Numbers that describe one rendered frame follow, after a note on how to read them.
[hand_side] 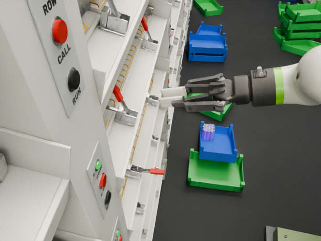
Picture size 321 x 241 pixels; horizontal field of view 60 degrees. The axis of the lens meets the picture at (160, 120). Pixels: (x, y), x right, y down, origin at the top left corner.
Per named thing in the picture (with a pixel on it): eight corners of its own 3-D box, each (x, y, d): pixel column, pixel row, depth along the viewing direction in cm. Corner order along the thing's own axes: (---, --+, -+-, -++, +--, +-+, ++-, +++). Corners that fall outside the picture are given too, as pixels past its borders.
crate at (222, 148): (199, 131, 181) (200, 120, 177) (230, 135, 179) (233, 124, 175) (198, 158, 155) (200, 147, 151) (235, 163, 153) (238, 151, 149)
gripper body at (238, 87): (247, 67, 71) (211, 71, 74) (250, 88, 65) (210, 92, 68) (249, 89, 76) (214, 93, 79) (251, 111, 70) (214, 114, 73)
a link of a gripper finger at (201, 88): (224, 84, 71) (225, 81, 72) (183, 84, 76) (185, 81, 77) (226, 96, 74) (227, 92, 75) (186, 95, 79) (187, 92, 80)
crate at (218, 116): (233, 104, 198) (235, 96, 193) (221, 122, 187) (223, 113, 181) (196, 89, 210) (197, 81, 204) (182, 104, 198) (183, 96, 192)
